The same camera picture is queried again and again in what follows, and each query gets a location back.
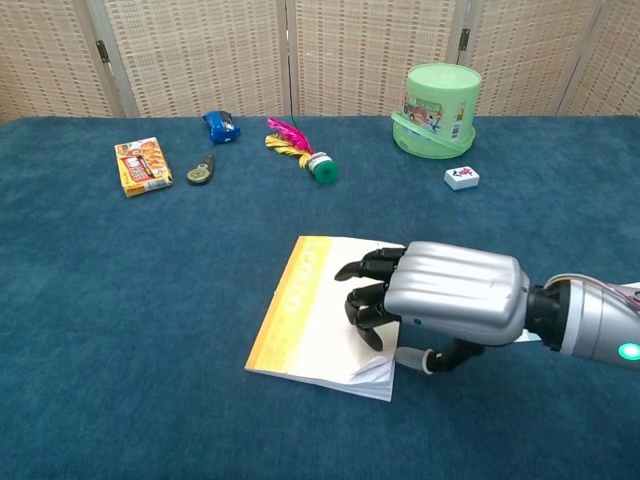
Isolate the pink yellow feather shuttlecock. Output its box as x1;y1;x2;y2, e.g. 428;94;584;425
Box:
264;117;341;184

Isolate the dark blue table mat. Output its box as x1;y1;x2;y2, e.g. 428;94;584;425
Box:
0;115;640;480

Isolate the woven folding screen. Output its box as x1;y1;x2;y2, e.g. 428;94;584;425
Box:
0;0;640;126

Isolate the green plastic bucket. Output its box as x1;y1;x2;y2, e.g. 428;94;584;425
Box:
390;63;483;160

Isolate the yellow notebook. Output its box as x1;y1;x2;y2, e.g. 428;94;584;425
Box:
244;235;407;402

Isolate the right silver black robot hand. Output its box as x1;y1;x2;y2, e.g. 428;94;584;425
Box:
333;241;532;376

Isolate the orange yellow food box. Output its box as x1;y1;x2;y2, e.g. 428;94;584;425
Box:
114;135;175;199

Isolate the white mahjong tile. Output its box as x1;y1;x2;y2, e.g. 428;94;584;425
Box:
443;165;482;192

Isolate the blue clip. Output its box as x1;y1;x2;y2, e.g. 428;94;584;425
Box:
202;109;242;145

